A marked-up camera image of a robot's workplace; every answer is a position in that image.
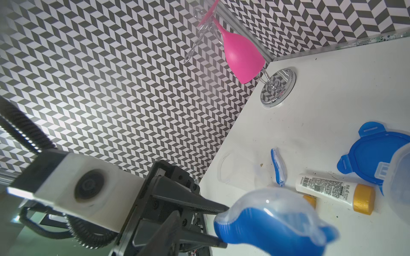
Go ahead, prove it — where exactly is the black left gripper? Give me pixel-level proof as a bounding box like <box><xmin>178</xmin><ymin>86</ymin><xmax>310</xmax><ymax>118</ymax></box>
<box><xmin>110</xmin><ymin>160</ymin><xmax>229</xmax><ymax>256</ymax></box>

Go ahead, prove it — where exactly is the blue toothbrush case back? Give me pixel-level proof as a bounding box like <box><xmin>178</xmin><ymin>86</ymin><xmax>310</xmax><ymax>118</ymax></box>
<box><xmin>214</xmin><ymin>188</ymin><xmax>339</xmax><ymax>256</ymax></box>

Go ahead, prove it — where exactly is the tall clear container back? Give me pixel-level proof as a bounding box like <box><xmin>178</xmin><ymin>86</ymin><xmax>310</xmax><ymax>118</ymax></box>
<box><xmin>375</xmin><ymin>144</ymin><xmax>410</xmax><ymax>224</ymax></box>

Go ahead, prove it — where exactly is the white tube gold cap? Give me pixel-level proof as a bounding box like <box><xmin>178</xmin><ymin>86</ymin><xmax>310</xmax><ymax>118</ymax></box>
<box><xmin>295</xmin><ymin>174</ymin><xmax>375</xmax><ymax>215</ymax></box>
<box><xmin>303</xmin><ymin>195</ymin><xmax>317</xmax><ymax>209</ymax></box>

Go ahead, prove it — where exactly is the clear container lying open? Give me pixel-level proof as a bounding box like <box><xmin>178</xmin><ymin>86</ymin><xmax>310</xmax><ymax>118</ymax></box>
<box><xmin>217</xmin><ymin>150</ymin><xmax>274</xmax><ymax>192</ymax></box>

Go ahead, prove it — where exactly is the blue toothbrush in container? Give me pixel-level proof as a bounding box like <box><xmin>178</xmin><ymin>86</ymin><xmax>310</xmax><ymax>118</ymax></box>
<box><xmin>271</xmin><ymin>148</ymin><xmax>287</xmax><ymax>187</ymax></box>

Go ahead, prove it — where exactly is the pink plastic wine glass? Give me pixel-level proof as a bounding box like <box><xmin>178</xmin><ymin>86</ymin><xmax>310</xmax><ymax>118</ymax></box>
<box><xmin>198</xmin><ymin>1</ymin><xmax>266</xmax><ymax>84</ymax></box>

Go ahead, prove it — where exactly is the white tube gold cap back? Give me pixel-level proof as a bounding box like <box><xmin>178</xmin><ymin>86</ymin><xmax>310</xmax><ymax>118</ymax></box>
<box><xmin>295</xmin><ymin>174</ymin><xmax>375</xmax><ymax>215</ymax></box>

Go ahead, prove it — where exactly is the blue lid back left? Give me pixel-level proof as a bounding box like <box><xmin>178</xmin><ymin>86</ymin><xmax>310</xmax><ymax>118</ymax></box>
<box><xmin>337</xmin><ymin>122</ymin><xmax>410</xmax><ymax>187</ymax></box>

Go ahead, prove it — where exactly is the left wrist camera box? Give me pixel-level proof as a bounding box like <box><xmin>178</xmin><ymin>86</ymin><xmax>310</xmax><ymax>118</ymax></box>
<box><xmin>7</xmin><ymin>149</ymin><xmax>145</xmax><ymax>233</ymax></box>

